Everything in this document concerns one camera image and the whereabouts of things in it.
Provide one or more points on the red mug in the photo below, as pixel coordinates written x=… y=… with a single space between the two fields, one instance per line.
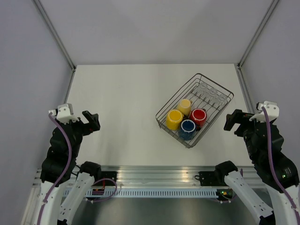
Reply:
x=198 y=116

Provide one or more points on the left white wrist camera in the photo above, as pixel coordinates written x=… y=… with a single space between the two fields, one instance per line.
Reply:
x=64 y=114

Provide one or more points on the right aluminium frame post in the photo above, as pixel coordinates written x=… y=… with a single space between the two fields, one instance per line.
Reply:
x=271 y=8

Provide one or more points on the pale yellow mug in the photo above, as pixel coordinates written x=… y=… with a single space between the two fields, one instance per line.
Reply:
x=184 y=106

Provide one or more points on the clear glass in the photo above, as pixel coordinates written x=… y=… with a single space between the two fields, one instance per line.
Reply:
x=212 y=96
x=220 y=101
x=202 y=90

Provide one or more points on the bright yellow mug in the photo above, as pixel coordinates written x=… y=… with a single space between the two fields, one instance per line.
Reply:
x=174 y=119

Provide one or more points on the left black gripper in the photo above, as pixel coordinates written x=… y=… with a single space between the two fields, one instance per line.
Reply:
x=93 y=124

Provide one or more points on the grey wire dish rack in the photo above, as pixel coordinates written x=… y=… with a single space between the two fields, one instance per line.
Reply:
x=189 y=91

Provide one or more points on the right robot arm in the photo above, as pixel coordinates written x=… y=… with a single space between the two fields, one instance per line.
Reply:
x=279 y=174

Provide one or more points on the clear glass near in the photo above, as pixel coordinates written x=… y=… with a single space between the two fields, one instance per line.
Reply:
x=220 y=101

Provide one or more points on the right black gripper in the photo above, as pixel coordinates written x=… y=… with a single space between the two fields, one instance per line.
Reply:
x=237 y=116

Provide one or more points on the white slotted cable duct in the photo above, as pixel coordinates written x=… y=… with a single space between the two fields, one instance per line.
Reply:
x=154 y=193

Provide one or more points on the left aluminium frame post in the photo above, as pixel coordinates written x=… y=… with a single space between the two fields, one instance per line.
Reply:
x=44 y=15

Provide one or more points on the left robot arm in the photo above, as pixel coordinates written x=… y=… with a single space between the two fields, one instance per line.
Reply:
x=58 y=166

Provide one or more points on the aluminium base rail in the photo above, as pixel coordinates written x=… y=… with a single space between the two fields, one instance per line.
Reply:
x=164 y=176

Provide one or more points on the blue mug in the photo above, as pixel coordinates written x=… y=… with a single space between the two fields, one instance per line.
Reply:
x=188 y=129

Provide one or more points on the aluminium frame post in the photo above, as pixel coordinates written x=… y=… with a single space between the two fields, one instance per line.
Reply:
x=271 y=8
x=44 y=15

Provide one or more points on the clear glass middle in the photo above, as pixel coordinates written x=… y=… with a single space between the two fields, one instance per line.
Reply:
x=212 y=96

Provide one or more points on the clear glass far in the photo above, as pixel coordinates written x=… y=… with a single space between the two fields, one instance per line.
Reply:
x=202 y=90

